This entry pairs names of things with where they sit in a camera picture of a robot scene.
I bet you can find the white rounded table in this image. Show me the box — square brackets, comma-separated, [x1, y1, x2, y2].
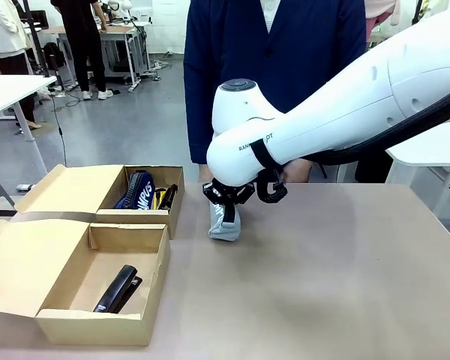
[384, 118, 450, 226]

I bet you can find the black bag under table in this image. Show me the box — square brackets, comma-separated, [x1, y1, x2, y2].
[354, 148, 394, 184]

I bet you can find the grey Campus pencil case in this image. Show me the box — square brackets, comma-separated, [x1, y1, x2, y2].
[208, 201, 243, 242]

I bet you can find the person in navy coat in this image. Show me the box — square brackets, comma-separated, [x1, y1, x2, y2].
[182, 0, 368, 184]

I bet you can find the black stapler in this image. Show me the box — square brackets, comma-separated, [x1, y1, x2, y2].
[92, 264, 144, 314]

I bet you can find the person's left hand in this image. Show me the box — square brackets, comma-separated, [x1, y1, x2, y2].
[280, 157, 313, 184]

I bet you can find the black tripod pole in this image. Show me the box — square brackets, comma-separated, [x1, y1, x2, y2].
[22, 0, 54, 79]

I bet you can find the person in black clothes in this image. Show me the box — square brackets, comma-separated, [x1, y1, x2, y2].
[49, 0, 116, 101]

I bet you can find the white table with leg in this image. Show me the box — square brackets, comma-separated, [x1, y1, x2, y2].
[0, 74, 58, 181]

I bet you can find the black marker pen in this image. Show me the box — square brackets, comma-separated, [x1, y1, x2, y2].
[158, 184, 179, 210]

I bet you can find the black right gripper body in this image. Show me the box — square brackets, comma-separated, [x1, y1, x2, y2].
[202, 178, 257, 206]

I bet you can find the deep brown cardboard box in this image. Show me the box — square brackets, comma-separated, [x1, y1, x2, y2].
[0, 218, 172, 347]

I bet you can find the thin black floor cable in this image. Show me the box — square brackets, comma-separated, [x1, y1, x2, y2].
[50, 93, 69, 167]

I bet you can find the navy blue pencil case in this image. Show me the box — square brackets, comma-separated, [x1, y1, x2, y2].
[113, 169, 153, 210]

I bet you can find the black slanted stand pole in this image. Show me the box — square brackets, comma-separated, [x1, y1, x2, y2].
[410, 0, 425, 27]

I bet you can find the shallow brown cardboard box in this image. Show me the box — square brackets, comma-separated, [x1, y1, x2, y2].
[13, 163, 185, 240]

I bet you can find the person in white jacket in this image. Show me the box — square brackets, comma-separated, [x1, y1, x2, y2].
[0, 0, 43, 131]

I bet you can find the person in pink top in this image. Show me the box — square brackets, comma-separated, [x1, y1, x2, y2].
[363, 0, 401, 38]

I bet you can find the grey framed workbench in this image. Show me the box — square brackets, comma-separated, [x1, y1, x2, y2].
[57, 22, 152, 94]

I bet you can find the black backpack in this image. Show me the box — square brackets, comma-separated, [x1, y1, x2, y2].
[43, 42, 65, 71]

